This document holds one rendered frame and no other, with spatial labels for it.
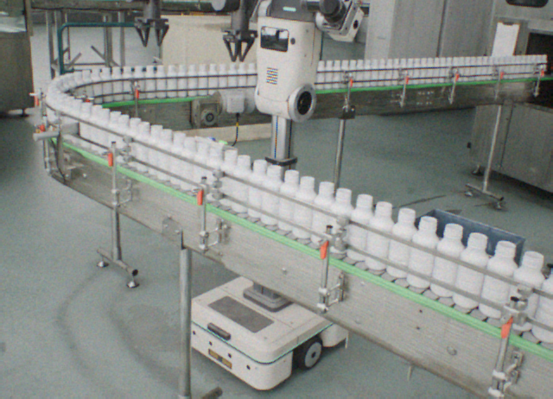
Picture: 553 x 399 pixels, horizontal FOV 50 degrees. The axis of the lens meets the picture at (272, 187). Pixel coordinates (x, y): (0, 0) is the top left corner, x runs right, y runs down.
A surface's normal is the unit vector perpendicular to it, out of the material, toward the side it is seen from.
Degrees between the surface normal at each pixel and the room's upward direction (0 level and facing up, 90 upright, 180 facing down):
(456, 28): 90
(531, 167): 90
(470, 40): 90
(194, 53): 90
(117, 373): 0
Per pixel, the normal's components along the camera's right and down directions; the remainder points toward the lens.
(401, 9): 0.51, 0.33
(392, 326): -0.67, 0.22
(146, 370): 0.06, -0.94
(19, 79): 0.74, 0.27
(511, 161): -0.86, 0.13
